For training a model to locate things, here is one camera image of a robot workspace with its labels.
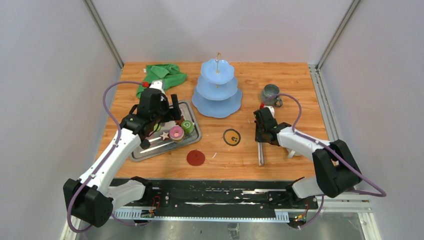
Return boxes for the steel serving tongs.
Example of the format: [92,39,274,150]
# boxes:
[257,142,265,167]

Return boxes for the pink frosted donut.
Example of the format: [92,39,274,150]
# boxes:
[169,125,185,142]

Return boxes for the steel rectangular tray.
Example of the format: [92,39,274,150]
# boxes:
[129,100,202,162]

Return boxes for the brown star cookie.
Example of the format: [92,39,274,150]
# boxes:
[175,117,185,126]

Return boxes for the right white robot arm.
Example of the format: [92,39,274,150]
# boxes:
[253,107,362,209]

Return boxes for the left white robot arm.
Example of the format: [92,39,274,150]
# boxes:
[63,88,182,233]

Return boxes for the green swirl roll cake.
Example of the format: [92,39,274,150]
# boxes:
[180,120,195,135]

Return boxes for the green macaron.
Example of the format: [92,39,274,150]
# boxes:
[153,123,161,132]

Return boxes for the white star cookie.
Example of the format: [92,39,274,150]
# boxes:
[160,131,170,141]

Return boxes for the grey ceramic mug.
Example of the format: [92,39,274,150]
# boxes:
[260,84,283,108]

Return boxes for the white ceramic cup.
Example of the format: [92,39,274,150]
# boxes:
[286,148,302,159]

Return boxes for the yellow black round coaster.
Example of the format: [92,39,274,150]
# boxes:
[223,128,241,147]

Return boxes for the green cloth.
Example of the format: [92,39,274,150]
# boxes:
[143,63,188,91]

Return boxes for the blue three-tier cake stand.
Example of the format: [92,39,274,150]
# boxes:
[191,53,242,119]

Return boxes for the red round coaster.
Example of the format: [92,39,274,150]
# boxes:
[186,149,206,166]

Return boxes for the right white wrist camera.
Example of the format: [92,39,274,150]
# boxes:
[263,105,275,118]

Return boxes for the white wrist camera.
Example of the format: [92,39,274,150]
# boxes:
[263,105,275,118]
[149,79,165,94]

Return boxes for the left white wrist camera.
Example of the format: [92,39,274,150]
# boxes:
[149,79,165,94]

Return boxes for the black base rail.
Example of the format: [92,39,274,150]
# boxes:
[74,178,335,229]

